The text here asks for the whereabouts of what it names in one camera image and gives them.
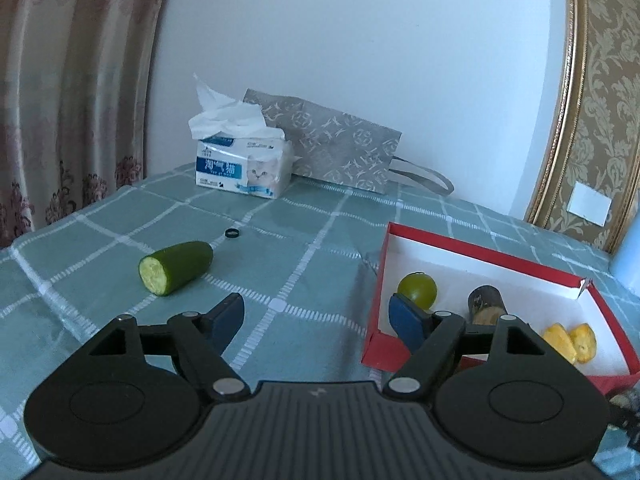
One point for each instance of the green lime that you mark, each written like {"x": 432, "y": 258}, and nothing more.
{"x": 419, "y": 286}

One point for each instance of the red shallow cardboard box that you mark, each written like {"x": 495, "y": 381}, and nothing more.
{"x": 500, "y": 272}

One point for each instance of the grey patterned paper bag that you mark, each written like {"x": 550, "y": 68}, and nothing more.
{"x": 340, "y": 150}

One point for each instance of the patterned curtain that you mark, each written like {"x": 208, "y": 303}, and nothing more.
{"x": 75, "y": 100}

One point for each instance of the dark-skinned vegetable piece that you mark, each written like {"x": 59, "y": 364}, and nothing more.
{"x": 482, "y": 302}

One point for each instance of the white tissue pack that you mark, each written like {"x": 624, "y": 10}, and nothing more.
{"x": 245, "y": 170}

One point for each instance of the yellow corn cob piece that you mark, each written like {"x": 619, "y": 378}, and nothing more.
{"x": 585, "y": 342}
{"x": 557, "y": 340}

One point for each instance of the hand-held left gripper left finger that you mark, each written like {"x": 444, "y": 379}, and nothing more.
{"x": 227, "y": 317}

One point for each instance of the white wall switch plate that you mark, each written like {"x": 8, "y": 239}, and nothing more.
{"x": 591, "y": 203}

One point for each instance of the green checked tablecloth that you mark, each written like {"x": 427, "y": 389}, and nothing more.
{"x": 300, "y": 270}

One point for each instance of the green cucumber end piece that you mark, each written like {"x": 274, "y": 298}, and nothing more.
{"x": 177, "y": 266}

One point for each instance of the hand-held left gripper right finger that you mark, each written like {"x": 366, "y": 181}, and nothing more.
{"x": 404, "y": 320}

